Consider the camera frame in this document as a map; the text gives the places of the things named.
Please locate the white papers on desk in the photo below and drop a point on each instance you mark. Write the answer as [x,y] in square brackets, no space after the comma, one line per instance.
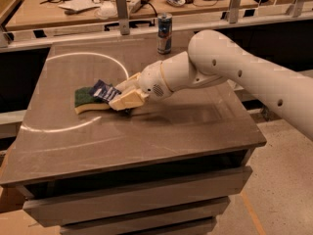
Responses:
[75,6]

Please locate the grey drawer cabinet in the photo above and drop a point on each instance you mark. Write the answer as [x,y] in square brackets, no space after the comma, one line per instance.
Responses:
[58,152]

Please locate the blue rxbar blueberry wrapper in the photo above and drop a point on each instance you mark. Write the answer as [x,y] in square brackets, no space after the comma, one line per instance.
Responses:
[103,91]

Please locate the bottom grey drawer front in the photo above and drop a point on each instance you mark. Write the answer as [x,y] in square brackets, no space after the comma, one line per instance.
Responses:
[195,227]

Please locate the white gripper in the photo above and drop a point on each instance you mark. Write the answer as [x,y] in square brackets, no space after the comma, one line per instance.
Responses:
[151,79]

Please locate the top grey drawer front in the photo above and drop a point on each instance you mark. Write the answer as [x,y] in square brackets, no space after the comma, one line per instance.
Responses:
[68,209]

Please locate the blue energy drink can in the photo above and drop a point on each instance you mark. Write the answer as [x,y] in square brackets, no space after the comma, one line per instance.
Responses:
[164,22]

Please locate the grey drawer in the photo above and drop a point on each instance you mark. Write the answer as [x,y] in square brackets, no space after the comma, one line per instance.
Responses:
[149,219]
[68,209]
[195,227]

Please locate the green and yellow sponge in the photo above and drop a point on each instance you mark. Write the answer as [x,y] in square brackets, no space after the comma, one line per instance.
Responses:
[84,102]

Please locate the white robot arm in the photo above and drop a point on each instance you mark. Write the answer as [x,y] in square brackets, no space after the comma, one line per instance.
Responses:
[213,58]

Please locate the middle grey drawer front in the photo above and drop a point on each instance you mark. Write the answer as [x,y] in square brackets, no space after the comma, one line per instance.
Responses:
[149,219]

